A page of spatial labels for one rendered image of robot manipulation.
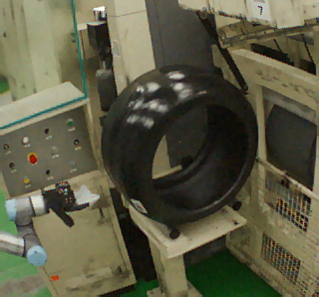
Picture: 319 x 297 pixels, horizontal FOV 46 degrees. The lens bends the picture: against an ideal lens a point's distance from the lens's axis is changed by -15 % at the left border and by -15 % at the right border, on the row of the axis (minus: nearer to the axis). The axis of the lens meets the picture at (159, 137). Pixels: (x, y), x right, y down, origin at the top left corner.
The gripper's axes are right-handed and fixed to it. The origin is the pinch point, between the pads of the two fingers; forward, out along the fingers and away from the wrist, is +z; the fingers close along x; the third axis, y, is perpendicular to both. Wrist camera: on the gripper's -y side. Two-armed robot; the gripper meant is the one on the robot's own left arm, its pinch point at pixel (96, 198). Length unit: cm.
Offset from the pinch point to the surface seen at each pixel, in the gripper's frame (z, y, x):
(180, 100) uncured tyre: 26.9, 33.2, -11.0
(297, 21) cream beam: 57, 63, -35
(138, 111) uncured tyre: 15.1, 30.0, -5.3
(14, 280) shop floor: -49, -117, 100
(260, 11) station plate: 46, 65, -28
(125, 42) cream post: 24, 47, 27
